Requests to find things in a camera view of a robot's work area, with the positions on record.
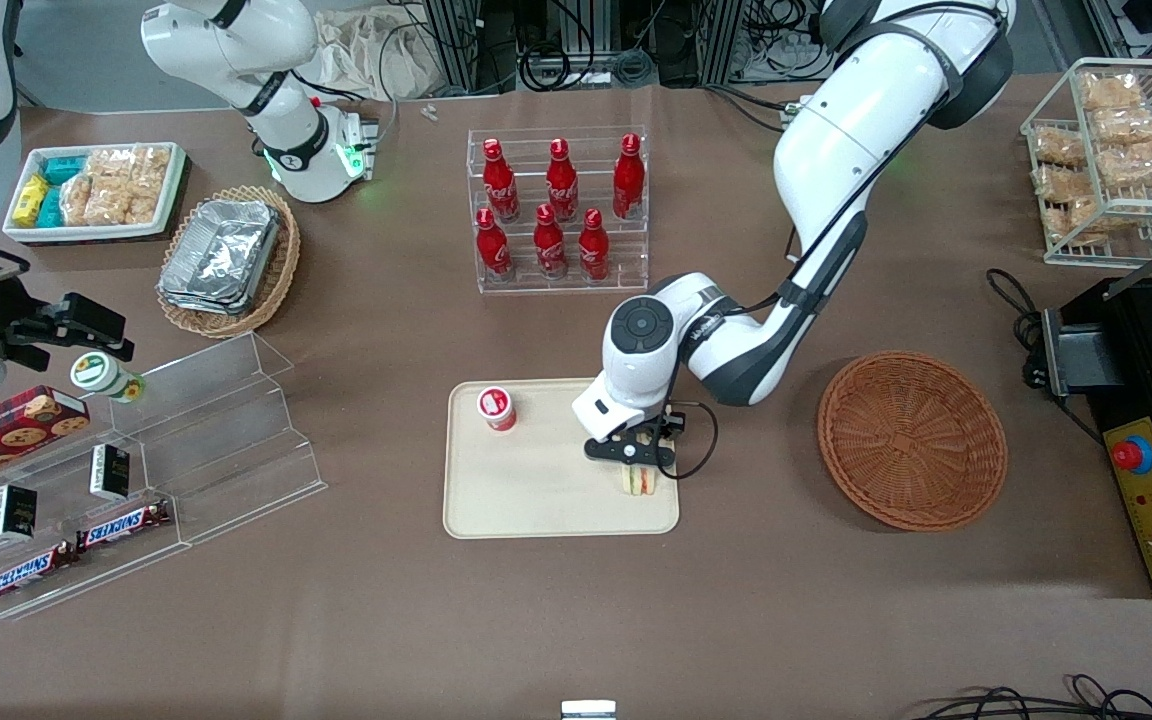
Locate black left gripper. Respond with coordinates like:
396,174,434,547
583,405,688,479

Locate white rectangular snack tray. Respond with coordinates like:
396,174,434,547
3,142,186,245

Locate beige plastic tray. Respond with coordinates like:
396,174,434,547
443,376,681,540

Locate oval wicker basket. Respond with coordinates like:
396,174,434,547
156,185,302,339

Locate round brown wicker basket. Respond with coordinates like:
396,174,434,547
817,351,1009,532

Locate green white lidded cup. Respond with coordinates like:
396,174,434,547
70,352,148,405

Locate stacked aluminium foil trays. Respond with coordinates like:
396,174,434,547
158,199,283,317

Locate small black box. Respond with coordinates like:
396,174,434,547
0,484,40,543
89,444,133,502

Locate clear rice cracker pack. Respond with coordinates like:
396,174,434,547
60,172,99,227
86,149,135,227
128,146,174,224

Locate red plaid cookie box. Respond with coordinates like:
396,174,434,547
0,386,92,497

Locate clear acrylic stepped shelf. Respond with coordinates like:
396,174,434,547
0,332,328,622

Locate yellow snack pack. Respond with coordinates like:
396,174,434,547
14,174,50,228

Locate red white yogurt cup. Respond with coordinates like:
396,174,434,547
477,386,519,433

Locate snickers chocolate bar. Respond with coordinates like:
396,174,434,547
0,540,80,606
76,499,173,554

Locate clear acrylic bottle rack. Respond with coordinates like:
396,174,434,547
466,125,650,295

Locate red cola bottle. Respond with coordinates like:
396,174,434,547
476,208,515,282
482,138,522,224
578,208,612,282
534,204,570,280
613,133,647,221
546,138,581,223

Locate beige cloth bag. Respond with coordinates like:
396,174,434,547
314,8,442,101

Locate bagged fried snack pack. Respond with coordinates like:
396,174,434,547
1031,125,1088,169
1091,105,1152,147
1079,72,1145,112
1096,140,1152,190
1061,195,1139,245
1033,165,1103,207

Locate black countertop appliance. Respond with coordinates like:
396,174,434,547
1040,276,1152,601

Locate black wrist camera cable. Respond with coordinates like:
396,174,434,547
664,60,967,482

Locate black arm base cables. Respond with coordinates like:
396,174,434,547
704,83,805,135

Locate black appliance power cable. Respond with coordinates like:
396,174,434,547
986,267,1049,389

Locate coiled black cable bundle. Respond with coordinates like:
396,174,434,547
519,42,659,93

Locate black floor cables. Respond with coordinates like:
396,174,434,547
911,674,1152,720

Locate white wire basket rack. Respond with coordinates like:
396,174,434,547
1020,58,1152,268

